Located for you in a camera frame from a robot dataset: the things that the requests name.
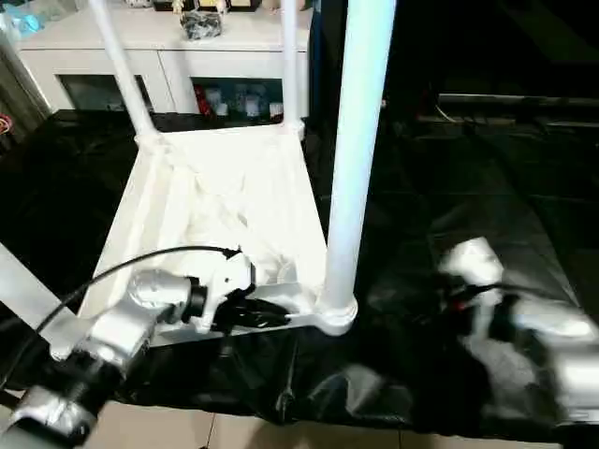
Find white plastic table leg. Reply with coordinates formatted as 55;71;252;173
88;0;162;152
313;0;399;319
278;0;306;141
0;241;83;360

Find black work mat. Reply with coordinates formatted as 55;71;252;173
0;108;599;441

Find white plastic table top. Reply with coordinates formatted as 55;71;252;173
51;122;360;362

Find dark low shelf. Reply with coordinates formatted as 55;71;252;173
434;92;599;123

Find white cabinet with glass doors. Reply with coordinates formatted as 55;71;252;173
17;0;315;121

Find shiny ornament on cabinet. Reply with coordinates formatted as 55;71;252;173
181;9;226;41

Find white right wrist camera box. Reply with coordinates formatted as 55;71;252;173
438;237;508;340

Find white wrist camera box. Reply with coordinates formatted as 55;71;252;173
191;249;256;335
438;237;508;340

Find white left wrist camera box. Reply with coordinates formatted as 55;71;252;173
191;249;256;335

